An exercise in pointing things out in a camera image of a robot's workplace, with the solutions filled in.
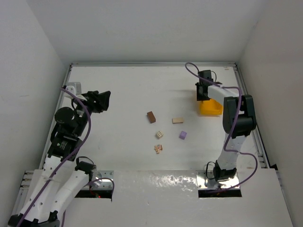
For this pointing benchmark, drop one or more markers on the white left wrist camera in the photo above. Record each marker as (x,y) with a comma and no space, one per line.
(74,88)

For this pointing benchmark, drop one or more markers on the beige cube with windows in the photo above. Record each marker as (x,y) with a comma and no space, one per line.
(159,134)

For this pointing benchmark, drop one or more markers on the metal base plate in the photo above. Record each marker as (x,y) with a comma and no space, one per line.
(101,180)
(206,182)

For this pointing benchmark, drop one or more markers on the plain beige rectangular block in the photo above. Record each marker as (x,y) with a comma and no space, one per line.
(177,120)

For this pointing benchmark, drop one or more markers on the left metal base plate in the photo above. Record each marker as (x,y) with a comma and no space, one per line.
(101,180)

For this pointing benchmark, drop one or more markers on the helicopter shaped wooden piece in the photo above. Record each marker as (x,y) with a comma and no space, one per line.
(158,148)

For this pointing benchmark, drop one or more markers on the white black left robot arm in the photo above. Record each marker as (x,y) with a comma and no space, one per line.
(63,176)

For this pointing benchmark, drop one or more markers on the brown rectangular wooden block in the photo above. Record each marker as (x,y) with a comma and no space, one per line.
(151,117)

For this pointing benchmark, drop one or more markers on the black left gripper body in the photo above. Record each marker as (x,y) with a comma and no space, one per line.
(96,100)

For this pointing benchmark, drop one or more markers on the yellow plastic bin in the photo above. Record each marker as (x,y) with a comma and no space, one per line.
(210,107)

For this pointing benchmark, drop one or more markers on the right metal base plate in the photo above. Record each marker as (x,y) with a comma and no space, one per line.
(206,182)

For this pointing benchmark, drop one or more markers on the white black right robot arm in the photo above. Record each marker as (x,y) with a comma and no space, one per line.
(239,121)

